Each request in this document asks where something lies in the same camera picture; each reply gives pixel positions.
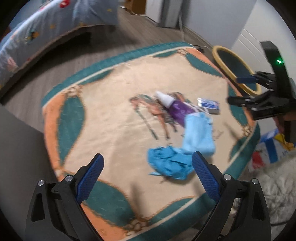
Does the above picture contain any quilted horse pattern rug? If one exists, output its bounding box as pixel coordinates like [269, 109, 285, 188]
[42, 42, 260, 240]

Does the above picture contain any blue glove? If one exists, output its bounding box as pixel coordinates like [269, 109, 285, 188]
[147, 146, 194, 180]

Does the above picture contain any yellow rim teal trash bin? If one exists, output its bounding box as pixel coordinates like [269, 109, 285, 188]
[212, 45, 262, 96]

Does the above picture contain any blue white cardboard box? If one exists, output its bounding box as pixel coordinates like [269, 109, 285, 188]
[247, 128, 295, 172]

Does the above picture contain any small blue white packet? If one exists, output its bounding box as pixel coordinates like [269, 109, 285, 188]
[197, 98, 220, 114]

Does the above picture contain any blue patterned bed quilt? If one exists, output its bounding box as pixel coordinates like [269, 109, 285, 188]
[1, 1, 118, 89]

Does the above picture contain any white fluffy rug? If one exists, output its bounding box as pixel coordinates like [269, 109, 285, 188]
[239, 155, 295, 240]

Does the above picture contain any white air purifier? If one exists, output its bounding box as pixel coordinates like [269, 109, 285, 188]
[145, 0, 183, 28]

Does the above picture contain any white power cable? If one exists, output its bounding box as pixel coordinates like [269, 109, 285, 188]
[178, 14, 186, 42]

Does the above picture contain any light blue face mask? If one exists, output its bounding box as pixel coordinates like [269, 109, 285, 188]
[182, 113, 216, 157]

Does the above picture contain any wooden bedside cabinet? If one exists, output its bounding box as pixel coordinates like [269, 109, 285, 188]
[125, 0, 147, 15]

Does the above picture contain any purple spray bottle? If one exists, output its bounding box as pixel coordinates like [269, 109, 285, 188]
[156, 91, 196, 127]

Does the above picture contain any yellow snack bag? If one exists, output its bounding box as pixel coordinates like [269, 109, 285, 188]
[274, 133, 295, 151]

